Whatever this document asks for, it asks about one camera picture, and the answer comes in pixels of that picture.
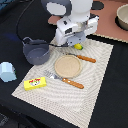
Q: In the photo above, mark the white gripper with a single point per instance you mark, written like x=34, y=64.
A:
x=69, y=33

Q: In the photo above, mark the yellow toy banana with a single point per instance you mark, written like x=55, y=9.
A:
x=78, y=46

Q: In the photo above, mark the yellow toy box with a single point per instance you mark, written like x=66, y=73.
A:
x=34, y=83

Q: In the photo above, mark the light blue toy carton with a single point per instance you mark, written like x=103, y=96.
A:
x=7, y=72

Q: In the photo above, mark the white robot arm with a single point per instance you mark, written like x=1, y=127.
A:
x=75, y=22

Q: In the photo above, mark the round wooden plate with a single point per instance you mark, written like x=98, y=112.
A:
x=68, y=66

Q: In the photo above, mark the woven beige placemat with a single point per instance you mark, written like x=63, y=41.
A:
x=63, y=100

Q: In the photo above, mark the beige bowl on stove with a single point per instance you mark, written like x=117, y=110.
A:
x=122, y=14

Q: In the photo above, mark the knife with wooden handle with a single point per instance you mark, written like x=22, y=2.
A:
x=83, y=57

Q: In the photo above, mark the grey pot with handle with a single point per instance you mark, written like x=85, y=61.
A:
x=36, y=51

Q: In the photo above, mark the fork with wooden handle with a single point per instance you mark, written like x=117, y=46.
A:
x=70, y=82

